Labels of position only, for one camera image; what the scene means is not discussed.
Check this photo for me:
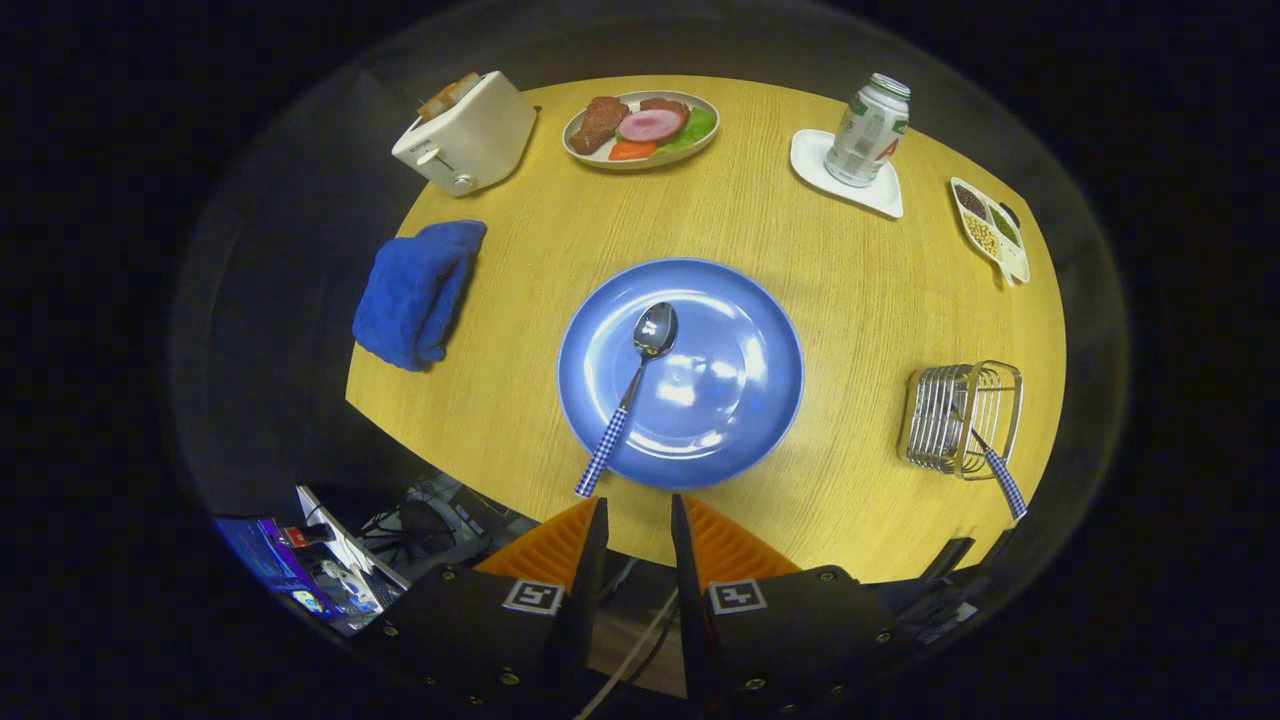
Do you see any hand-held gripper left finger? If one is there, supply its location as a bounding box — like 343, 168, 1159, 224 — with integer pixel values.
375, 497, 611, 720

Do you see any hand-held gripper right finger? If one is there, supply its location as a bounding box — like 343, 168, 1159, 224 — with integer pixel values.
670, 493, 906, 720

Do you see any spoon with checkered handle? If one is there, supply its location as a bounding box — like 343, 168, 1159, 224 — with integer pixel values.
574, 301, 680, 499

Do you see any fork with checkered handle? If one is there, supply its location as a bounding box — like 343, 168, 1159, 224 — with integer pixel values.
965, 425, 1029, 522

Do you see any blue plate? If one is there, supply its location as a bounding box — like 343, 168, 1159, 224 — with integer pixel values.
557, 258, 805, 491

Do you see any white power strip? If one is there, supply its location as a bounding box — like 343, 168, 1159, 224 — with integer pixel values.
295, 485, 411, 611

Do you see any black clamp device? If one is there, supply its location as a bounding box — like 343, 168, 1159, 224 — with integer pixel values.
870, 530, 1016, 646

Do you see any lit display screen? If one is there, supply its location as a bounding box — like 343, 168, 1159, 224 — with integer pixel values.
213, 515, 351, 633

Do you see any blue folded towel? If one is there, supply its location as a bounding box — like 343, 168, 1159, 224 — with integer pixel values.
351, 220, 488, 373

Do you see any beige oval food plate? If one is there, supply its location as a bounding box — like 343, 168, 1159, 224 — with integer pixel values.
562, 90, 721, 171

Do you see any white coaster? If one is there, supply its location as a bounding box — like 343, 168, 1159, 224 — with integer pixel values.
789, 128, 905, 220

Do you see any white divided dish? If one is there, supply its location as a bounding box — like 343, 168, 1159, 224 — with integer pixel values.
948, 176, 1031, 289

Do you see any white toaster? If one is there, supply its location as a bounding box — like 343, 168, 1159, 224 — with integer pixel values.
391, 70, 539, 198

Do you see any green lettuce leaf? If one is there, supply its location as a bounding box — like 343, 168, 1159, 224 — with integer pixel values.
660, 106, 718, 153

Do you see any large brown meat piece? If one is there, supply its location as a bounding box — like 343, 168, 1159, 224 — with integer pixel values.
568, 96, 631, 156

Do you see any pink ham slice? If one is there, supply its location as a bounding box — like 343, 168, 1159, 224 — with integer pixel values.
618, 108, 687, 144

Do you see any white bottle with green cap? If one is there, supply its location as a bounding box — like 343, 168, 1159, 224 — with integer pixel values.
823, 72, 912, 189

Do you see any white cable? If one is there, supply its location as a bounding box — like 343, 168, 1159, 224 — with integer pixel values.
575, 590, 681, 720

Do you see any dark equipment with cables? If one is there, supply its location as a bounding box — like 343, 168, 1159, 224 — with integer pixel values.
360, 475, 511, 581

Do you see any metal wire basket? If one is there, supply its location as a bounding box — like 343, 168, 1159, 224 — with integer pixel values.
897, 360, 1025, 482

